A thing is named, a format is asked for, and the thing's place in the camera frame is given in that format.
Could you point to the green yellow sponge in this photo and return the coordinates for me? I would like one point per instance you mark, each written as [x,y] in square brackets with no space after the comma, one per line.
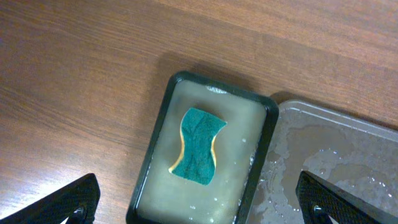
[197,160]

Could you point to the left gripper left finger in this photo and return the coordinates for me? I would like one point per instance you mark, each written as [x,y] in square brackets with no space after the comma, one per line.
[74,203]

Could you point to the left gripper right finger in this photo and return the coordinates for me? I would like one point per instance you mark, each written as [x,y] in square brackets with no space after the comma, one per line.
[322,202]

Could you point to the brown serving tray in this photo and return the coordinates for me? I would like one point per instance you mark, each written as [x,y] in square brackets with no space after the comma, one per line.
[356,156]

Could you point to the black water tray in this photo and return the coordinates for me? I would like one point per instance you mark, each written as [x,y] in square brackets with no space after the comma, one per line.
[238,150]

